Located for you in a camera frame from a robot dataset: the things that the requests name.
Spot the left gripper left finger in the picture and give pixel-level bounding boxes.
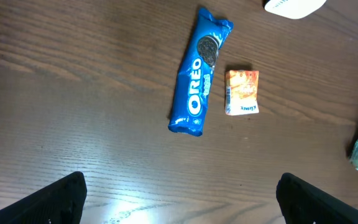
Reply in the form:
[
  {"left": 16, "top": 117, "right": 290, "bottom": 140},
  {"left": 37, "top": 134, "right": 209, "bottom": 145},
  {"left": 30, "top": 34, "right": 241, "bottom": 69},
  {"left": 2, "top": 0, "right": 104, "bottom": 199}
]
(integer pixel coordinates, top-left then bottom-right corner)
[{"left": 0, "top": 171, "right": 87, "bottom": 224}]

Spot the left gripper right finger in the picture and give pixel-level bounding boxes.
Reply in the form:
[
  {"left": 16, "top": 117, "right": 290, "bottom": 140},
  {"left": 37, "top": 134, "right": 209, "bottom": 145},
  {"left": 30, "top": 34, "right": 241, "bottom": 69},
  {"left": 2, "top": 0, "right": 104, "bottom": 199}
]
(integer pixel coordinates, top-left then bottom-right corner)
[{"left": 276, "top": 172, "right": 358, "bottom": 224}]

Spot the orange tissue packet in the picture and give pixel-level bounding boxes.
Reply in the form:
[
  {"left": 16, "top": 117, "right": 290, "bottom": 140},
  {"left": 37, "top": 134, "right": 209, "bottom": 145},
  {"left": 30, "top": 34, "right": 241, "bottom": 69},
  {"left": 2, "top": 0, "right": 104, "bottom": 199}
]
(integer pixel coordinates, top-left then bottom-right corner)
[{"left": 225, "top": 70, "right": 259, "bottom": 116}]

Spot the blue Oreo cookie pack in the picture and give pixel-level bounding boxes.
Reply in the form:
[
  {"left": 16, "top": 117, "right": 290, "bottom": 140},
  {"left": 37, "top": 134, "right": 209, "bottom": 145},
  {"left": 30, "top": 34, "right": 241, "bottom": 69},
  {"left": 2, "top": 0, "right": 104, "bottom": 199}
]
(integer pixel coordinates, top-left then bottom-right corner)
[{"left": 168, "top": 8, "right": 234, "bottom": 136}]

